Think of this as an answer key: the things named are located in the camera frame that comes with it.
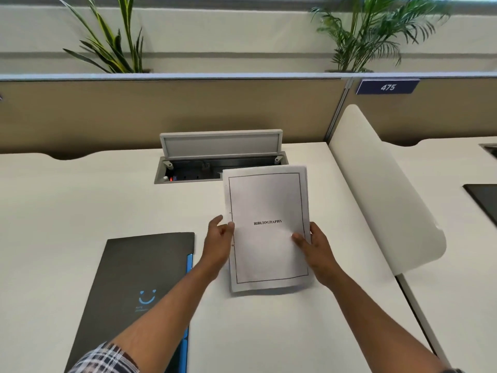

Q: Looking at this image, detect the person's right hand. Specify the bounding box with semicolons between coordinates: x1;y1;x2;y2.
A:
291;221;341;286

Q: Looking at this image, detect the person's left hand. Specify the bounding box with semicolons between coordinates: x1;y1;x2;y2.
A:
201;215;236;272

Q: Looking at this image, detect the white bordered paper stack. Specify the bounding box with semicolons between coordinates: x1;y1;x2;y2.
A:
222;164;313;293

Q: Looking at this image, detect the person's left forearm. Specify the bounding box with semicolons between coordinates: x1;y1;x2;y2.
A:
109;260;226;362

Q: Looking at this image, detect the person's right forearm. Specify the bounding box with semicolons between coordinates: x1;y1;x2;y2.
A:
316;268;457;373

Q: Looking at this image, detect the white curved desk divider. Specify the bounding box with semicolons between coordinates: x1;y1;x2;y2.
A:
328;104;447;276

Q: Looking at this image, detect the dark grey folder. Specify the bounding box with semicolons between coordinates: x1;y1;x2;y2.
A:
64;232;195;373

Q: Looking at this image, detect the beige partition panel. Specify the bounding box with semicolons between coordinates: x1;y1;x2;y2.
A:
342;74;497;147
0;73;352;160

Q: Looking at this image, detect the blue number sign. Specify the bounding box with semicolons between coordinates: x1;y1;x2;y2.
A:
356;79;421;95

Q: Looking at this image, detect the plaid shirt sleeve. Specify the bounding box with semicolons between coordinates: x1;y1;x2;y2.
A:
72;342;140;373

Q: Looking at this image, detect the black mat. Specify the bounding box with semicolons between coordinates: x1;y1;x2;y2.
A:
462;184;497;226

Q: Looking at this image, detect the striped leaf potted plant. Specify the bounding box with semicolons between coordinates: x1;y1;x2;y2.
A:
54;0;153;74

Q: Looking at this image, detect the green palm potted plant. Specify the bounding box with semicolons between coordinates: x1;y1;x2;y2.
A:
310;0;453;73

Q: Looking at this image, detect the grey desk cable box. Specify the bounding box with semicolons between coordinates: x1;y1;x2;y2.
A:
154;151;289;185

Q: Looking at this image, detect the grey cable box lid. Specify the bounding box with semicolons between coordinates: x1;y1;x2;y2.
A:
159;129;283;160

